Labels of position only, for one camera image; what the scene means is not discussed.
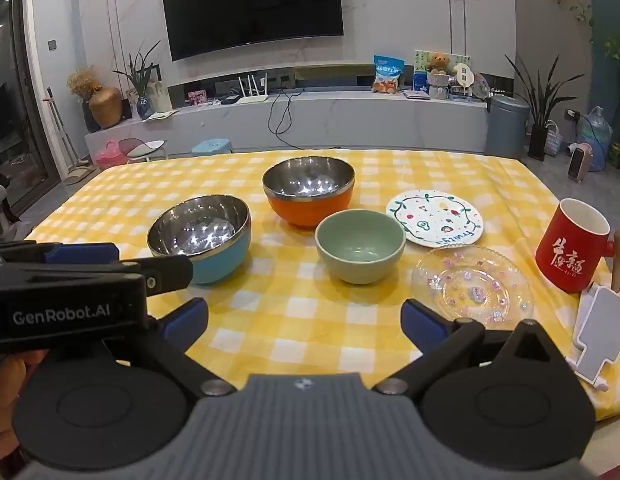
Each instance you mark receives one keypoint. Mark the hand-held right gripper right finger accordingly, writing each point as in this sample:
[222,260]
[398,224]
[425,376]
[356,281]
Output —
[420,324]

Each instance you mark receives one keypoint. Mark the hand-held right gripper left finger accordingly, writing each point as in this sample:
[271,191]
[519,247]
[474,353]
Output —
[184,321]

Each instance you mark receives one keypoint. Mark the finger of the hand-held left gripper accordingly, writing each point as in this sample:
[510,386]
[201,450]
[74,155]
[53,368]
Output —
[82,253]
[165,275]

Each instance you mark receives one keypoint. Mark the blue steel bowl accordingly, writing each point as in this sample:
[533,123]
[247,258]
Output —
[225,260]

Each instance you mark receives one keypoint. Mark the clear floral glass plate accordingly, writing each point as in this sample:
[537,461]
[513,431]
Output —
[470,280]

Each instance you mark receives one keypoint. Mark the green ceramic bowl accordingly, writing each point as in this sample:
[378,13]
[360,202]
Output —
[360,265]

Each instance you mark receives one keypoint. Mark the white painted plate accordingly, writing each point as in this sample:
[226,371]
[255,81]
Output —
[430,210]

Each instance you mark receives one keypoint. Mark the orange steel bowl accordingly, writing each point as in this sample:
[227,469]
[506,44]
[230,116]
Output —
[300,212]

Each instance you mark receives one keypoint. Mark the person's left hand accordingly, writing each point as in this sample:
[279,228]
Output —
[7,385]

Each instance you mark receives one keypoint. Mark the broom with dustpan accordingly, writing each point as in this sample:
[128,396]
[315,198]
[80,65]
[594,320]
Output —
[80,172]

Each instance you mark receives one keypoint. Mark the pink basket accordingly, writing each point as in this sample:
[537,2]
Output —
[110,157]

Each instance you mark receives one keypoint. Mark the yellow checked tablecloth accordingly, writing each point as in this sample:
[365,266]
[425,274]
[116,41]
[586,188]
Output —
[290,310]

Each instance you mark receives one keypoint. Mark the black and white chair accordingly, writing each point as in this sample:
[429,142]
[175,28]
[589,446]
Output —
[140,149]

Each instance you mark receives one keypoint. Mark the light blue stool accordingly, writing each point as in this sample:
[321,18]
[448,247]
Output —
[212,147]

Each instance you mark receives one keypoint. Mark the gold vase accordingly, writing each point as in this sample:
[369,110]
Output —
[105,107]

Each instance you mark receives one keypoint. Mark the blue vase with plant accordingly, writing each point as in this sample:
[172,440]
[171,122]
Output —
[144,107]

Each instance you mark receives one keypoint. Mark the dried flower bunch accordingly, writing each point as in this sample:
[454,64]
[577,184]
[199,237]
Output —
[82,82]

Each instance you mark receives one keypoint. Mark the pink box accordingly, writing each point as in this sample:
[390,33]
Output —
[197,98]

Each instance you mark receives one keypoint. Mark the white phone stand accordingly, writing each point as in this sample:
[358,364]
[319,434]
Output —
[602,330]

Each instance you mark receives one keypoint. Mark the white router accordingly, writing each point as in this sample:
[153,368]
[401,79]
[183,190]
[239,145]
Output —
[252,99]

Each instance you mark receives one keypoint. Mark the white media console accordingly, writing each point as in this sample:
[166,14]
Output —
[365,120]

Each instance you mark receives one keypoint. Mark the grey trash bin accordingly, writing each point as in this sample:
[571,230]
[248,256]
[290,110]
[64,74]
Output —
[507,127]

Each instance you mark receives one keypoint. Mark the potted plant in black pot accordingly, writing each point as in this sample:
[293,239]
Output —
[538,142]

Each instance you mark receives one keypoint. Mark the white woven basket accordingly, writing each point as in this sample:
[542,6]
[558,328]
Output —
[553,141]

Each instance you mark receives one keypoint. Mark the beige space heater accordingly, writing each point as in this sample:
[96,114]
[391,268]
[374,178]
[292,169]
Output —
[580,162]

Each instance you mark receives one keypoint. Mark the blue snack bag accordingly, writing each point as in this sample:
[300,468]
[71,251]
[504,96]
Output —
[387,72]

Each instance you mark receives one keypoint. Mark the blue water bottle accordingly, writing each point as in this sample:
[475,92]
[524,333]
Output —
[597,135]

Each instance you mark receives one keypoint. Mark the brown teddy bear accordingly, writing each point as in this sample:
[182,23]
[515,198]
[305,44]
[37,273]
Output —
[438,61]

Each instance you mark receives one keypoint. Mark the green picture card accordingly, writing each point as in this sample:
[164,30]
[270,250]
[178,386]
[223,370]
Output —
[459,60]

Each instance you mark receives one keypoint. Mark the black television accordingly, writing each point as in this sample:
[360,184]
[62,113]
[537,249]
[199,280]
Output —
[250,5]

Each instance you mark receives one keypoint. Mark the trailing green plant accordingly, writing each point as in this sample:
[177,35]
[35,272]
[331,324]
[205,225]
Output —
[619,60]

